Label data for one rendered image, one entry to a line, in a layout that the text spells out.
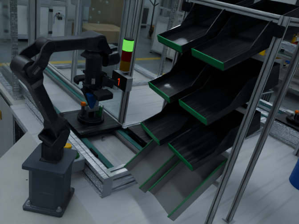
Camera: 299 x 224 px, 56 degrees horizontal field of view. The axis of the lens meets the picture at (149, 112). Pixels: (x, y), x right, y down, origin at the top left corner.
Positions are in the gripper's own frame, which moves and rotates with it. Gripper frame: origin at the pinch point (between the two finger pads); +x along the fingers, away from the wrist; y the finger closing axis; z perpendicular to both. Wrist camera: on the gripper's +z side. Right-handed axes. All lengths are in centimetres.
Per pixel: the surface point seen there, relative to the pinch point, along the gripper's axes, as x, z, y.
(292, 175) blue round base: 39, 93, -49
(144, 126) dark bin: 6.0, 13.5, -16.0
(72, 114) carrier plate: 28.5, 11.8, 38.8
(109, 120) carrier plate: 29.2, 26.5, 26.1
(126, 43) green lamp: -13.4, 29.9, 22.6
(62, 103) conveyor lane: 34, 17, 62
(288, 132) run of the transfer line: 38, 136, -26
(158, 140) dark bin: 5.9, 11.8, -25.8
